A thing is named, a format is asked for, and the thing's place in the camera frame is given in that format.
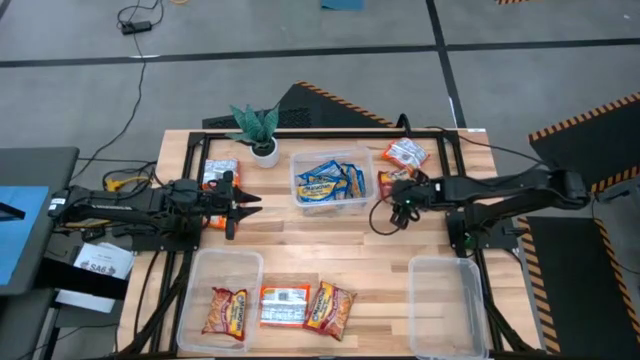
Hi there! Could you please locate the clear plastic container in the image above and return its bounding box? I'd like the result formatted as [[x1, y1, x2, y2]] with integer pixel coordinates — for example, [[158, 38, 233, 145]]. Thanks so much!
[[176, 248, 265, 354], [407, 255, 490, 360], [289, 146, 377, 217]]

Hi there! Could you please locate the black hazard-striped floor mat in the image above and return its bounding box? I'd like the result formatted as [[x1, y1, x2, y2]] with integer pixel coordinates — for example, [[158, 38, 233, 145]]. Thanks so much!
[[528, 91, 640, 201]]

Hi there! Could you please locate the looped black adapter cable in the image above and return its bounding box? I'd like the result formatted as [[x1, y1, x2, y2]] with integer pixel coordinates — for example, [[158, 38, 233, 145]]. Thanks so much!
[[116, 0, 165, 26]]

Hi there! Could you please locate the blue Maruchan noodle packet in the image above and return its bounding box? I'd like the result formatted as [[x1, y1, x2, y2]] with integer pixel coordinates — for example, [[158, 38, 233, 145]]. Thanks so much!
[[343, 163, 367, 199], [298, 159, 346, 182], [296, 178, 349, 204]]

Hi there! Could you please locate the yellow plug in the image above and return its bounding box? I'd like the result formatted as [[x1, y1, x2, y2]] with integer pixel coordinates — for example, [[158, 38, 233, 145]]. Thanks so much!
[[103, 175, 151, 194]]

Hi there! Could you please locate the green plant in white pot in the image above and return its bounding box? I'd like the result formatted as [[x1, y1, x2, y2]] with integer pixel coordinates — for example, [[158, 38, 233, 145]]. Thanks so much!
[[225, 103, 282, 169]]

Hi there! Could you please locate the black shelf board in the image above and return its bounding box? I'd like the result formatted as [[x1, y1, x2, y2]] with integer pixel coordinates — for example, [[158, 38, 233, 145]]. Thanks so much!
[[34, 257, 130, 302]]

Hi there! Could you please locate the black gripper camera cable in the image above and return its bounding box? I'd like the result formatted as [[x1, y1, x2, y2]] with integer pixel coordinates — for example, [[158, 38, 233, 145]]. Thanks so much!
[[368, 197, 401, 236]]

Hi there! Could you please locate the triangular black hazard-striped mat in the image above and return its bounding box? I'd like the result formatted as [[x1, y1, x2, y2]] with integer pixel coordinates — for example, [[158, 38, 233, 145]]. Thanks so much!
[[201, 79, 397, 130]]

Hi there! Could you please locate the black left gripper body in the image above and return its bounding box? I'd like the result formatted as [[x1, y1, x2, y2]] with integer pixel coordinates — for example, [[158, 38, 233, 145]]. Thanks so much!
[[202, 170, 237, 241]]

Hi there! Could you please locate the long black floor cable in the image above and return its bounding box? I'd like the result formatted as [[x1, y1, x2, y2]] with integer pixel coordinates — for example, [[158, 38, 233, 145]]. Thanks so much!
[[72, 33, 149, 174]]

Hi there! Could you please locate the red Maruchan noodle packet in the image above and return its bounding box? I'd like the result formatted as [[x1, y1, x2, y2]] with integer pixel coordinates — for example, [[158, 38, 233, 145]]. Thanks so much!
[[302, 280, 358, 342], [377, 168, 416, 200], [201, 286, 249, 343]]

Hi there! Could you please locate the black clip object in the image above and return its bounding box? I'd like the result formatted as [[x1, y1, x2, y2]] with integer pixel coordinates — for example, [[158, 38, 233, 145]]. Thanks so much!
[[0, 202, 26, 222]]

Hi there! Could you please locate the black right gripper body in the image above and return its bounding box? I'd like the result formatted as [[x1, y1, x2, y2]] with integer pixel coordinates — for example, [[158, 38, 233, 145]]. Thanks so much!
[[392, 172, 442, 207]]

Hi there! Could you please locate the black power adapter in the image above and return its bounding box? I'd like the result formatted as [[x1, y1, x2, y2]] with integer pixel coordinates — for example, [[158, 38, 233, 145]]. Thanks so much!
[[121, 20, 153, 35]]

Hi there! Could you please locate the white paper sheet SA6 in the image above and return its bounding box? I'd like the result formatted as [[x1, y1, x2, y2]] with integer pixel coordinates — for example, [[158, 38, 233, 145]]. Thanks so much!
[[73, 241, 137, 281]]

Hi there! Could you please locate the blue floor object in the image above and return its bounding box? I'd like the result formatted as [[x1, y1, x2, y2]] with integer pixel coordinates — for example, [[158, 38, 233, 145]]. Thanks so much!
[[320, 0, 365, 12]]

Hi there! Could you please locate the plain white paper sheet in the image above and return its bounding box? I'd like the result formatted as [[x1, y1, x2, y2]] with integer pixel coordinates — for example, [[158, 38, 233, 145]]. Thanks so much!
[[54, 288, 117, 315]]

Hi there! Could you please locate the grey side table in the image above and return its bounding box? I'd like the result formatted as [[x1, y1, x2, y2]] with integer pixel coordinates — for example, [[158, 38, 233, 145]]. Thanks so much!
[[0, 146, 80, 297]]

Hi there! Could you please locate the grey metal bracket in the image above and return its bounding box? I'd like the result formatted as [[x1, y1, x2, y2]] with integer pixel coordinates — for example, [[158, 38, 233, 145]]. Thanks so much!
[[593, 177, 640, 205]]

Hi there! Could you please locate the long black hazard-striped mat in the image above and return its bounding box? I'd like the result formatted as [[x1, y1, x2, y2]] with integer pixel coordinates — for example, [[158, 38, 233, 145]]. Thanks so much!
[[518, 216, 640, 360]]

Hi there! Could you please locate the blue pad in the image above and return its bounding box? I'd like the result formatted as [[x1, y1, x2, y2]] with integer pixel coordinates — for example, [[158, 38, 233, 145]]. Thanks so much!
[[0, 185, 50, 287]]

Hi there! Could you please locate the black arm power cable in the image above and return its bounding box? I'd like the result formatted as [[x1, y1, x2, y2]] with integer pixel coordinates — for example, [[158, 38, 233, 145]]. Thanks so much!
[[429, 125, 549, 166]]

